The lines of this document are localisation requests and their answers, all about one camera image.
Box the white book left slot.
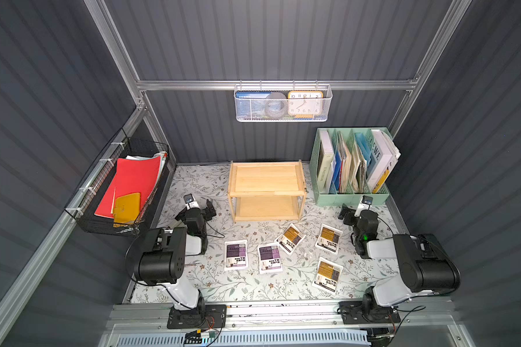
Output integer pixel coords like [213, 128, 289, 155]
[317, 130, 334, 194]

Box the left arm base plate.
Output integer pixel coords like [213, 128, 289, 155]
[166, 304, 227, 330]

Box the yellow notebook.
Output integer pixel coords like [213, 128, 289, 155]
[113, 192, 141, 228]

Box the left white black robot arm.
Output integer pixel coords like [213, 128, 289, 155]
[133, 194, 217, 315]

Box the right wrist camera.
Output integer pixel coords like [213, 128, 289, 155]
[357, 195, 373, 211]

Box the purple coffee bag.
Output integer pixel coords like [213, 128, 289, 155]
[258, 242, 283, 274]
[224, 240, 249, 271]

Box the yellow coffee bag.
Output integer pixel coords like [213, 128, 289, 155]
[275, 224, 305, 255]
[315, 224, 343, 254]
[311, 257, 343, 294]

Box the white large book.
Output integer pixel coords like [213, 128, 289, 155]
[367, 130, 401, 194]

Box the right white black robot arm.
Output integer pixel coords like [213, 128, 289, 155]
[338, 205, 461, 322]

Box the black wire side basket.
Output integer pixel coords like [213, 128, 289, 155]
[65, 132, 171, 237]

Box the grey tape roll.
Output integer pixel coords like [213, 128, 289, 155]
[265, 92, 288, 119]

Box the mint green file organizer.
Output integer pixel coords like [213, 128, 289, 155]
[310, 127, 392, 207]

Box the blue box in basket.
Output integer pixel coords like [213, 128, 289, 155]
[234, 91, 271, 121]

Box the white wire mesh basket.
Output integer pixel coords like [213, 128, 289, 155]
[234, 83, 333, 123]

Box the wooden two-tier shelf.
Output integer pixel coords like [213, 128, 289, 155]
[228, 160, 307, 223]

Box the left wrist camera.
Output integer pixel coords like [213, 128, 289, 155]
[183, 194, 199, 210]

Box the yellow analog clock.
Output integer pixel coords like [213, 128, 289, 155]
[287, 91, 324, 118]

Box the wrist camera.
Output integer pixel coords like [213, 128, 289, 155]
[183, 194, 199, 210]
[357, 195, 373, 211]

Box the red folder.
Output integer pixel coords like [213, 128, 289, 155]
[94, 152, 167, 218]

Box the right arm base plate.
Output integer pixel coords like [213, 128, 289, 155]
[337, 301, 401, 325]

